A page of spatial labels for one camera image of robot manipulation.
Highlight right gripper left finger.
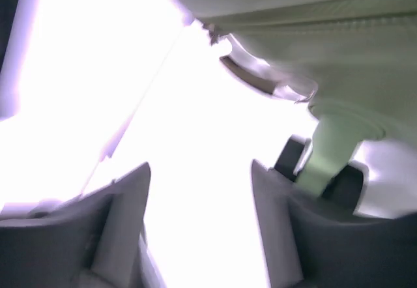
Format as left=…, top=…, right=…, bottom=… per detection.
left=1, top=163, right=151, bottom=287

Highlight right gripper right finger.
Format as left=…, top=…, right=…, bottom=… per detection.
left=251, top=161, right=416, bottom=287

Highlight green hard-shell suitcase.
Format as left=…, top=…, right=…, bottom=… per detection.
left=175, top=0, right=416, bottom=218

